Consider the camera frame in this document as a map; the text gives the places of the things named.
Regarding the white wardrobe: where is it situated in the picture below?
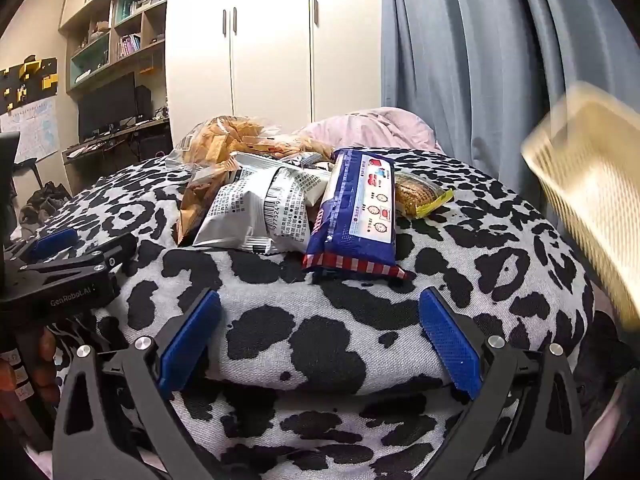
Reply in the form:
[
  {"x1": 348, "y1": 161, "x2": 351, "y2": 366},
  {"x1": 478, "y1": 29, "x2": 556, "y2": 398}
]
[{"x1": 165, "y1": 0, "x2": 386, "y2": 133}]

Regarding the cream plastic basket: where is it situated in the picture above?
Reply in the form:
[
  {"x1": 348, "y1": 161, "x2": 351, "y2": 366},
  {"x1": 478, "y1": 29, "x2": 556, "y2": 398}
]
[{"x1": 520, "y1": 80, "x2": 640, "y2": 333}]

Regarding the wooden wall bookshelf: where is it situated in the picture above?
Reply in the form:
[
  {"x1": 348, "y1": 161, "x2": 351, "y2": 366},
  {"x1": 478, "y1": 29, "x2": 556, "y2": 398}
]
[{"x1": 59, "y1": 0, "x2": 172, "y2": 93}]

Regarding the black pegboard with yellow bins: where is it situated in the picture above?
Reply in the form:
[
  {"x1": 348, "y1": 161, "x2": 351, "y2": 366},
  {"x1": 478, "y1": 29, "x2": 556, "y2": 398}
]
[{"x1": 0, "y1": 55, "x2": 60, "y2": 113}]

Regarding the dark cloth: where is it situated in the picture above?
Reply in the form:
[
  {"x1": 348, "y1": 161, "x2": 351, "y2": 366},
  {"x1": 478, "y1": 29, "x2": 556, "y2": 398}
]
[{"x1": 570, "y1": 310, "x2": 640, "y2": 411}]

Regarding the dark clothes pile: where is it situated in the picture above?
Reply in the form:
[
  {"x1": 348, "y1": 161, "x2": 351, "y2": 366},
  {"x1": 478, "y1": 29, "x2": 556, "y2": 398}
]
[{"x1": 20, "y1": 180, "x2": 72, "y2": 231}]

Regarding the person's left hand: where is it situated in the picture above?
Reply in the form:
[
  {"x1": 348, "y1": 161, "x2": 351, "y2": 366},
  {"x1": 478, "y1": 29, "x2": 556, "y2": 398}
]
[{"x1": 0, "y1": 329, "x2": 59, "y2": 403}]

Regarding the pink duvet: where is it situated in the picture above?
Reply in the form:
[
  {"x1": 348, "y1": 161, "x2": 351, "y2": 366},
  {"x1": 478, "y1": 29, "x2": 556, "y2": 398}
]
[{"x1": 295, "y1": 107, "x2": 443, "y2": 155}]

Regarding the leopard print blanket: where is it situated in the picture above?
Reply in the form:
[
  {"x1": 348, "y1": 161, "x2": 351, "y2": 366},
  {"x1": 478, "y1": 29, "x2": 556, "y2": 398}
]
[{"x1": 10, "y1": 147, "x2": 601, "y2": 480}]

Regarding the wall poster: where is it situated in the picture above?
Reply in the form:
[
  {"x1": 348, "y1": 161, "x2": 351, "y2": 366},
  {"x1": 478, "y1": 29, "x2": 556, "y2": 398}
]
[{"x1": 0, "y1": 98, "x2": 60, "y2": 163}]

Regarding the yellow-green cookie packet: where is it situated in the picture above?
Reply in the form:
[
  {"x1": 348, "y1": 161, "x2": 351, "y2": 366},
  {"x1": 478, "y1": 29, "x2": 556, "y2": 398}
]
[{"x1": 395, "y1": 172, "x2": 455, "y2": 220}]

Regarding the row of purple books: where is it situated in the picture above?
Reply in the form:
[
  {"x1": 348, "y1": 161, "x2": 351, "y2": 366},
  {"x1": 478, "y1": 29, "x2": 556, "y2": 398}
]
[{"x1": 117, "y1": 34, "x2": 143, "y2": 59}]

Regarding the clear bag of orange chips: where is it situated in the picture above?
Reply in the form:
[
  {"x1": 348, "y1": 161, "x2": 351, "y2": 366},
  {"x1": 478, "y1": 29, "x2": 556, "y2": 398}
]
[{"x1": 175, "y1": 160, "x2": 241, "y2": 247}]

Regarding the clear bag of square crackers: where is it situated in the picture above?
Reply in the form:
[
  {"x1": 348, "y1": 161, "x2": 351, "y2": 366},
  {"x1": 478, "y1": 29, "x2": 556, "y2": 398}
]
[{"x1": 167, "y1": 116, "x2": 281, "y2": 171}]

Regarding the black office chair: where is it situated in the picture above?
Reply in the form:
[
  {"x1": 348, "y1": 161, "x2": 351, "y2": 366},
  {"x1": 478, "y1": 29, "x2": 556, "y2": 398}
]
[{"x1": 0, "y1": 131, "x2": 43, "y2": 192}]

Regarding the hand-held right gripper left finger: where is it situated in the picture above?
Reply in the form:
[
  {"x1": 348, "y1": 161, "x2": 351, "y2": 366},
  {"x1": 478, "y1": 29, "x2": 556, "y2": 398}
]
[{"x1": 52, "y1": 289, "x2": 222, "y2": 480}]

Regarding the large silver snack packet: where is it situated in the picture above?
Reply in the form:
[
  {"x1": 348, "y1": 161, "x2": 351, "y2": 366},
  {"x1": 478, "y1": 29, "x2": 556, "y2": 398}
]
[{"x1": 192, "y1": 166, "x2": 333, "y2": 256}]

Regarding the grey-blue curtain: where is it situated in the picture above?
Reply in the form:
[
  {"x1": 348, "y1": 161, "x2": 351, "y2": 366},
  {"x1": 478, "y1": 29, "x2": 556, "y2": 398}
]
[{"x1": 381, "y1": 0, "x2": 640, "y2": 246}]

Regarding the black computer monitor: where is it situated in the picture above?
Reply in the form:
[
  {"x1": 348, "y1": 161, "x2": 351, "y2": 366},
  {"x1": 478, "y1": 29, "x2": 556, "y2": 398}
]
[{"x1": 77, "y1": 72, "x2": 138, "y2": 139}]

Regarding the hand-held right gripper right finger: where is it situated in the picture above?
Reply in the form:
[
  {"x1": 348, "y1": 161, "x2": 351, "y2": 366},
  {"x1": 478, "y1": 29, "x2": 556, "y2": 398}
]
[{"x1": 419, "y1": 287, "x2": 587, "y2": 480}]

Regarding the dark computer desk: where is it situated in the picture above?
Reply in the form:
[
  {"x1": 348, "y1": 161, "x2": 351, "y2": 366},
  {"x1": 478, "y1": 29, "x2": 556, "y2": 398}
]
[{"x1": 62, "y1": 117, "x2": 173, "y2": 181}]

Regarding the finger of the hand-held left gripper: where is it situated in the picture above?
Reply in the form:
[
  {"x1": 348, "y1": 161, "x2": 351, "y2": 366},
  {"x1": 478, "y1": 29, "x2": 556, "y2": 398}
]
[
  {"x1": 17, "y1": 231, "x2": 138, "y2": 281},
  {"x1": 20, "y1": 227, "x2": 80, "y2": 267}
]

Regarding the blue biscuit packet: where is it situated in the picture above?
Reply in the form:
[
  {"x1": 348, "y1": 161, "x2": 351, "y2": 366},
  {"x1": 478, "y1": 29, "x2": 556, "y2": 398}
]
[{"x1": 302, "y1": 147, "x2": 416, "y2": 282}]

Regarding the black desktop speaker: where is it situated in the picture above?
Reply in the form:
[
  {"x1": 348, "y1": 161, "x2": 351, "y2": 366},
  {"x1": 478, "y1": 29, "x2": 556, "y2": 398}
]
[{"x1": 135, "y1": 85, "x2": 153, "y2": 121}]

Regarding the clear packet of orange snacks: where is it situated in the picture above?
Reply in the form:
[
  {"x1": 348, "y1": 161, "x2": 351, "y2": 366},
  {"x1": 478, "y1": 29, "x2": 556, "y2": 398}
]
[{"x1": 250, "y1": 135, "x2": 336, "y2": 162}]

